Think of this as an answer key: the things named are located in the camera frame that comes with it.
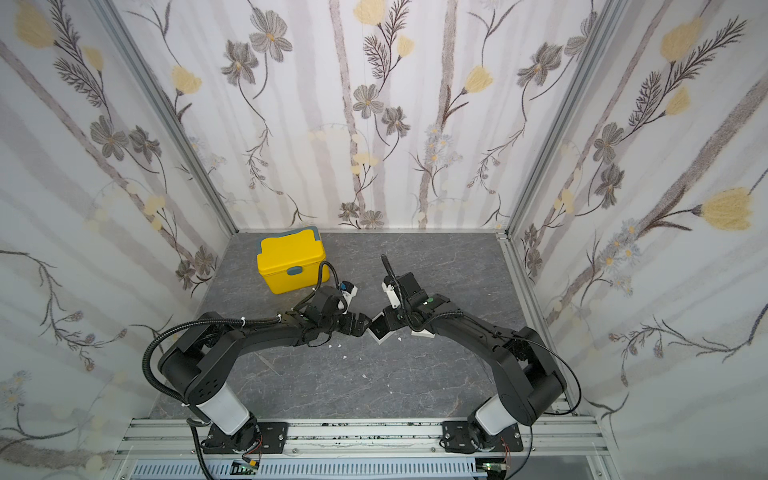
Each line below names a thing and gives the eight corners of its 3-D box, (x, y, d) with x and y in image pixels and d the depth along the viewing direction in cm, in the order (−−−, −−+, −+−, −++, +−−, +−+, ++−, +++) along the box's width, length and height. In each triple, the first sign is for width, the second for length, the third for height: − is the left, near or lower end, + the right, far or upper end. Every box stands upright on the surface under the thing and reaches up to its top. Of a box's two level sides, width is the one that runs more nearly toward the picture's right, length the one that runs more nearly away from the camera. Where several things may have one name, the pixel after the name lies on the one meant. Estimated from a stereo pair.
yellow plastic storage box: (271, 297, 100) (257, 275, 90) (268, 259, 111) (257, 235, 101) (332, 283, 104) (326, 260, 94) (324, 247, 115) (318, 223, 105)
